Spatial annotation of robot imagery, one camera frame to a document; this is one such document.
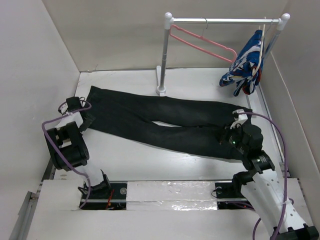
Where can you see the white foam tape panel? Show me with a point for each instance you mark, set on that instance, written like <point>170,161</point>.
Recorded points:
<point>190,195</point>

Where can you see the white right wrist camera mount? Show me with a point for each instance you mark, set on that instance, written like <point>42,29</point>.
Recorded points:
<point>240,117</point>

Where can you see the black denim trousers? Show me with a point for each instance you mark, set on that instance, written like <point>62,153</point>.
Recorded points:
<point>187,126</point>

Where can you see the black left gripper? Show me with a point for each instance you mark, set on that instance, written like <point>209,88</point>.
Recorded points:
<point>88,122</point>

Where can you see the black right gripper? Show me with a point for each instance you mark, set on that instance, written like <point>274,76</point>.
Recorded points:
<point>223,141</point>

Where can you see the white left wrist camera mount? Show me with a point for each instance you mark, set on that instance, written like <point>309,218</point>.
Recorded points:
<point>63,109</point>

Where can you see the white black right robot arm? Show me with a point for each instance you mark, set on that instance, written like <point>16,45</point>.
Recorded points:
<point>260,185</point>

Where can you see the cream wooden hanger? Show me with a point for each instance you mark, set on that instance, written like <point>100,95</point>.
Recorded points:
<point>260,47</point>

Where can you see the blue patterned garment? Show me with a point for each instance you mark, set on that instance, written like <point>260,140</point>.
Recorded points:
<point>240,72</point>

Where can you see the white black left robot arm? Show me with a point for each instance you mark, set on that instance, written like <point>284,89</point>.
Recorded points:
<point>67,148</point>

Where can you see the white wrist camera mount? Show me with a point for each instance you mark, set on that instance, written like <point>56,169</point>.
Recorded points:
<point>240,117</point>
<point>63,109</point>

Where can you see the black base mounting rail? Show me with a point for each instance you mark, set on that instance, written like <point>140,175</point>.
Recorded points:
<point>224,192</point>

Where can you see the silver white clothes rack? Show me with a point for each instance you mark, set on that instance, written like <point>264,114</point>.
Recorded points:
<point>161,69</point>

